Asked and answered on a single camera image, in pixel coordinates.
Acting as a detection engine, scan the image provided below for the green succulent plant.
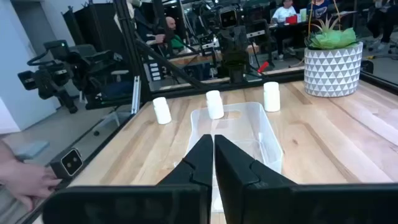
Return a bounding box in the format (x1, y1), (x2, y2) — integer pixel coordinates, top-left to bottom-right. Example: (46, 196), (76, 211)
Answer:
(303, 12), (358, 50)

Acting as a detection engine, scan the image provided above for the silver aluminium bar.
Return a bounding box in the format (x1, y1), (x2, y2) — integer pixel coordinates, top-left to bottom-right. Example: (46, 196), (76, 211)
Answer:
(131, 76), (142, 114)

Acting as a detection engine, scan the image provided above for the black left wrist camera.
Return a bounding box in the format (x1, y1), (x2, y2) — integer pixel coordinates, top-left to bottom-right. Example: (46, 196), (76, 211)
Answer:
(218, 6), (239, 29)

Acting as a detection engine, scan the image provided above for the person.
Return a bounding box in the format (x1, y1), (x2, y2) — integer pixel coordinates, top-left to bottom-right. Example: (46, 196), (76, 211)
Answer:
(270, 0), (299, 60)
(146, 16), (187, 54)
(366, 0), (398, 52)
(306, 0), (332, 19)

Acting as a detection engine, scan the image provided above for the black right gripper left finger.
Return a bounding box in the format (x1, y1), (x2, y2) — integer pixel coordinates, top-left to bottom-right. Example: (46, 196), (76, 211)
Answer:
(42, 134), (214, 224)

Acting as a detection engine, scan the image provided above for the person's hand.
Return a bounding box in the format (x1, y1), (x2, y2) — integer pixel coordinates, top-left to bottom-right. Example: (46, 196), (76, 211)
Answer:
(0, 139), (63, 212)

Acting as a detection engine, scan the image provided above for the clear plastic basket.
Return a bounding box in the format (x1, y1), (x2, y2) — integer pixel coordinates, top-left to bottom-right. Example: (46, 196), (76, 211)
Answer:
(185, 101), (284, 214)

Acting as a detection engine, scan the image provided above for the black table-level camera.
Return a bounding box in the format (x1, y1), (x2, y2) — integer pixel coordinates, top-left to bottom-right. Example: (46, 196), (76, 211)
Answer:
(49, 147), (85, 180)

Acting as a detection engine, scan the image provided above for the black cabinet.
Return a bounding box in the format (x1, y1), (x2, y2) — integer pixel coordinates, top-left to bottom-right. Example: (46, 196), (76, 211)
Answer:
(62, 2), (123, 60)

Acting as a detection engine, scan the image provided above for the white pill bottle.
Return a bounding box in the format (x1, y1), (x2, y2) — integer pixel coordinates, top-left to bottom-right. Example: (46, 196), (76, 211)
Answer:
(152, 96), (172, 126)
(263, 81), (281, 113)
(205, 90), (225, 120)

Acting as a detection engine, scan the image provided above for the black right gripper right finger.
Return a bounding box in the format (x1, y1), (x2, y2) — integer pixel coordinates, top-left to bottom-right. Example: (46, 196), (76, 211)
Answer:
(214, 134), (398, 224)

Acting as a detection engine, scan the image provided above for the white triangle-patterned plant pot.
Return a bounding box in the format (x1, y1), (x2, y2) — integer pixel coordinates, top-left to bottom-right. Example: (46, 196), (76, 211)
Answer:
(303, 42), (364, 98)

